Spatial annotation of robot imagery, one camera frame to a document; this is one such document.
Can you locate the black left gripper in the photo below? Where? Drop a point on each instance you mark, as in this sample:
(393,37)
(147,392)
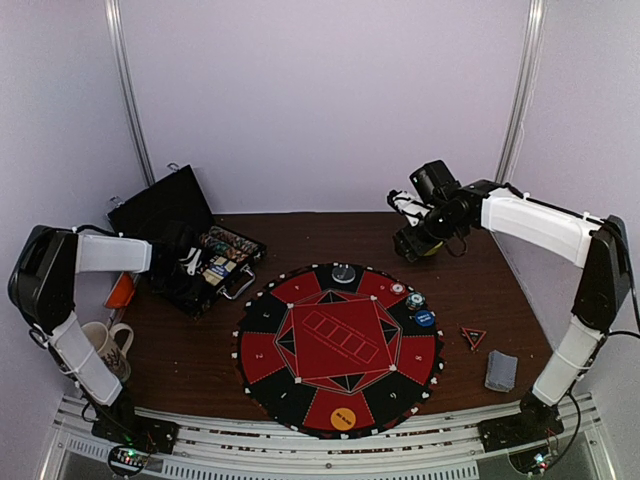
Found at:
(194,296)

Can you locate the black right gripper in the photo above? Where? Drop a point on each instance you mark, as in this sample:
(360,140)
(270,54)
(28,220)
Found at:
(409,241)

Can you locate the red five poker chip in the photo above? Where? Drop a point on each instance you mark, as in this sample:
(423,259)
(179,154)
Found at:
(397,288)

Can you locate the blue small blind button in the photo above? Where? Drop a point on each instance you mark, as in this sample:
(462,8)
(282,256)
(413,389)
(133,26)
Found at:
(424,318)

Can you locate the grey playing card deck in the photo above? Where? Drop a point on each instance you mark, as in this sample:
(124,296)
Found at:
(501,372)

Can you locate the orange big blind button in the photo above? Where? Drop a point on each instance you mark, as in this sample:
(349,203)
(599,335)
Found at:
(343,419)

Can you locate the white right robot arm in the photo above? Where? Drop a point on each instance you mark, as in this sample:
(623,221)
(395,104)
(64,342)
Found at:
(597,247)

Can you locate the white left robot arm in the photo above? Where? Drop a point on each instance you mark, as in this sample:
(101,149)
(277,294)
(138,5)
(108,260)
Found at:
(42,288)

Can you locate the blue texas holdem card box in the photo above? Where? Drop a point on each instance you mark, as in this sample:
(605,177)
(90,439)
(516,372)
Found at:
(218,270)

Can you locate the black poker chip case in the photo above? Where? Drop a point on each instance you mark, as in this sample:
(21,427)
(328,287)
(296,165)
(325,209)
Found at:
(179,197)

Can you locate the green plastic bowl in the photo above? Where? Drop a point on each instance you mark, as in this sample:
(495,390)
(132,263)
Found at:
(434,249)

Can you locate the orange plastic bowl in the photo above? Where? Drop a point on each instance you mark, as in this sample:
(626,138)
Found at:
(122,292)

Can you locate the top row poker chips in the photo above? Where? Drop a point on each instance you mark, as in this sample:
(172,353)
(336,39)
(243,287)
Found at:
(224,242)

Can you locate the white ceramic mug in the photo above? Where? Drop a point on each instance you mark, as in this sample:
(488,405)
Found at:
(103,339)

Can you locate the red black triangle token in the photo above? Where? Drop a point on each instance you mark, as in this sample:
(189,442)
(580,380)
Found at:
(473,336)

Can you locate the round red black poker mat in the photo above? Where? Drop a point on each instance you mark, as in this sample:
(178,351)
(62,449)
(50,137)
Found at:
(307,345)

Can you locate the right aluminium corner post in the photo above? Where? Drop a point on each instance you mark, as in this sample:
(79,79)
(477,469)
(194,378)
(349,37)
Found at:
(523,91)

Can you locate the aluminium corner post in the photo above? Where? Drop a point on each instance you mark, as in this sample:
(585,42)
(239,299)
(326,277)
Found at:
(523,91)
(117,36)

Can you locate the aluminium front rail frame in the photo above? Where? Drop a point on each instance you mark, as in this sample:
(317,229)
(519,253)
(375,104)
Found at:
(439,446)

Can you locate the left aluminium corner post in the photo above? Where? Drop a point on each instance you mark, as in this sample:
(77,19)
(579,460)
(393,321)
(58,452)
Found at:
(117,36)

